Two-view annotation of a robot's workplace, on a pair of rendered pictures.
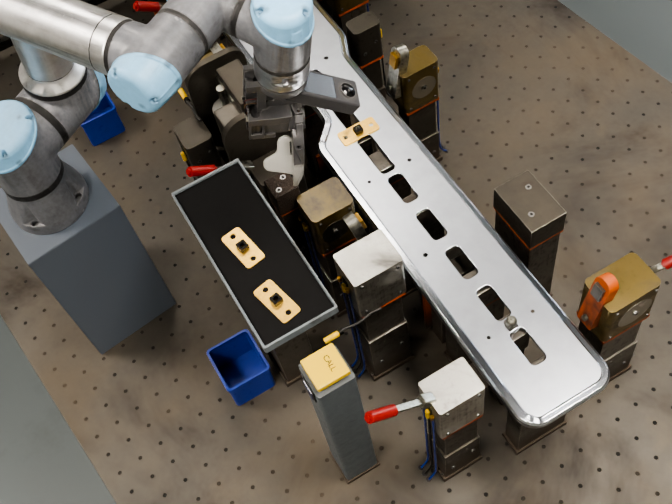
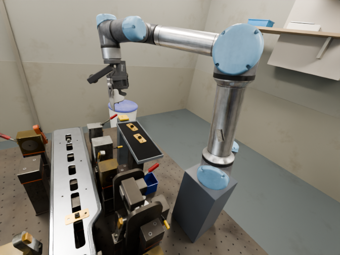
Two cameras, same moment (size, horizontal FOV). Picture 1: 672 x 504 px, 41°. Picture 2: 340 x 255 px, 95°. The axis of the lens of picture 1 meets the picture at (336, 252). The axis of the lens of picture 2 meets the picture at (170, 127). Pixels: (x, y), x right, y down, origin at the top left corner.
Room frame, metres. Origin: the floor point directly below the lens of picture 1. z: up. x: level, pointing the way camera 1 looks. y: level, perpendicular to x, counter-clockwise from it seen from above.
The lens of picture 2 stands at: (1.59, 0.08, 1.68)
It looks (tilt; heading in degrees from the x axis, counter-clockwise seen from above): 30 degrees down; 162
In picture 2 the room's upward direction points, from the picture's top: 11 degrees clockwise
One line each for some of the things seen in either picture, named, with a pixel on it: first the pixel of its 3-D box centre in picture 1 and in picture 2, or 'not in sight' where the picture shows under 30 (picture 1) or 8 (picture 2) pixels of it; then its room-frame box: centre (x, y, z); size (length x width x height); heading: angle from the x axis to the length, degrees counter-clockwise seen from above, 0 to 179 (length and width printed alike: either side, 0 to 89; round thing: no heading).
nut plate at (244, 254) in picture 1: (242, 246); (139, 137); (0.86, 0.15, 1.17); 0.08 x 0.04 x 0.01; 28
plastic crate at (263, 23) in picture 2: not in sight; (259, 24); (-0.85, 1.96, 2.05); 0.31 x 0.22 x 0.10; 26
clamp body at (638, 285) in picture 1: (614, 325); (34, 157); (0.68, -0.48, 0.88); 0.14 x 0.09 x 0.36; 109
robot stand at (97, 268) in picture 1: (87, 254); (201, 200); (1.10, 0.51, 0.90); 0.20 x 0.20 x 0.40; 26
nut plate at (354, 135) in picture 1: (358, 130); (77, 215); (1.18, -0.10, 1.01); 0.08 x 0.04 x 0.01; 108
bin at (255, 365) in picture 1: (242, 368); (148, 183); (0.84, 0.25, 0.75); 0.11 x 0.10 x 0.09; 19
